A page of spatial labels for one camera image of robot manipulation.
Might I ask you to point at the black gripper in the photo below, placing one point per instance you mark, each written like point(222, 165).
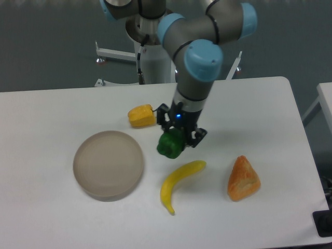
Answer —
point(179, 117)

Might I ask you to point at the green bell pepper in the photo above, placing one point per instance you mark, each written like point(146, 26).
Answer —
point(171, 143)

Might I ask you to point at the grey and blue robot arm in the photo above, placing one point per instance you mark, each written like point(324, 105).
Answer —
point(194, 93)

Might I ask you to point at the yellow bell pepper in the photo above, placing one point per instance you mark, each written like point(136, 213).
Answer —
point(142, 116)

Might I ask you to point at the beige round plate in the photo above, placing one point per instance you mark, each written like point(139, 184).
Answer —
point(108, 165)

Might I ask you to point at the yellow banana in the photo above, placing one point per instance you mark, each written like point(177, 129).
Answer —
point(174, 178)

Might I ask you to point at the orange triangular bread pastry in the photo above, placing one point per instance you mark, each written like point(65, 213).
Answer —
point(243, 180)

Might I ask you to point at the white side table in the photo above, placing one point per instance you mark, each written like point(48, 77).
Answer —
point(321, 103)

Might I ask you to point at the black device at table edge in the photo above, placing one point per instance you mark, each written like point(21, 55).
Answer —
point(322, 220)

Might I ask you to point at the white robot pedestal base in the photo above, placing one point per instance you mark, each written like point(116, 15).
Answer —
point(153, 64)

